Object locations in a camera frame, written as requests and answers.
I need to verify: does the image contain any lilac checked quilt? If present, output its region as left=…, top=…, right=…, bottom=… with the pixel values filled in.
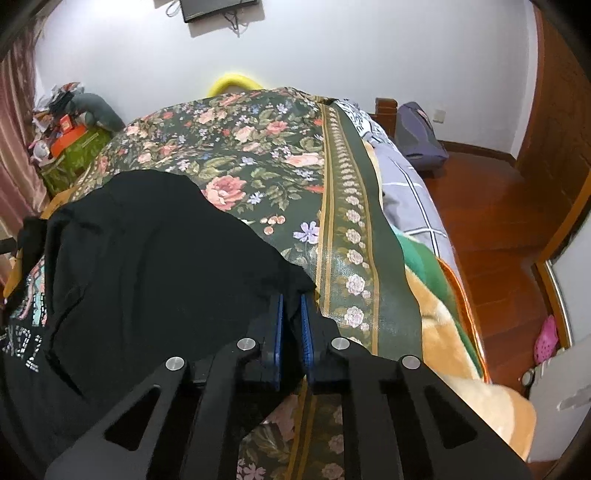
left=337, top=100, right=460, bottom=274

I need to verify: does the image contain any pink slipper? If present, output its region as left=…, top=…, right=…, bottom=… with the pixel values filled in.
left=534, top=315, right=559, bottom=365

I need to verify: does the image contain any black t-shirt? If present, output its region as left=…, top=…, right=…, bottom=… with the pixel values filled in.
left=1, top=170, right=315, bottom=476

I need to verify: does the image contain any pink striped curtain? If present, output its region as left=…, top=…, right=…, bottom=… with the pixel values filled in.
left=1, top=25, right=49, bottom=234

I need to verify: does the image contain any grey plush toy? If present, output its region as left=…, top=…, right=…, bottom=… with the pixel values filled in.
left=65, top=93, right=125, bottom=133

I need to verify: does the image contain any green storage box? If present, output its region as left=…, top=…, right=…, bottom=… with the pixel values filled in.
left=40, top=126, right=112, bottom=197

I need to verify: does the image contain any orange box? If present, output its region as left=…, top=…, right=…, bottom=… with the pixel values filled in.
left=50, top=125, right=87, bottom=157

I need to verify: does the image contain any wooden door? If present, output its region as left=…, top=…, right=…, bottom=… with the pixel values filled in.
left=516, top=5, right=590, bottom=255

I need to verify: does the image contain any purple bag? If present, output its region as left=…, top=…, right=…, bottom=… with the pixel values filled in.
left=394, top=102, right=449, bottom=171

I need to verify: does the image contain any floral green bedspread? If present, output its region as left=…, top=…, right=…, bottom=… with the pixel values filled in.
left=46, top=88, right=424, bottom=479

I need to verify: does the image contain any wooden bed post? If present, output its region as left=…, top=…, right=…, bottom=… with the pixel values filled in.
left=370, top=98, right=398, bottom=138

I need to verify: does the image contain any wall-mounted black monitor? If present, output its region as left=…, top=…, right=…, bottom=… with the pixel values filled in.
left=179, top=0, right=259, bottom=23

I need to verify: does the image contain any yellow ring behind bed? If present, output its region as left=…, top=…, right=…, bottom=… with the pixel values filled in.
left=206, top=70, right=266, bottom=98

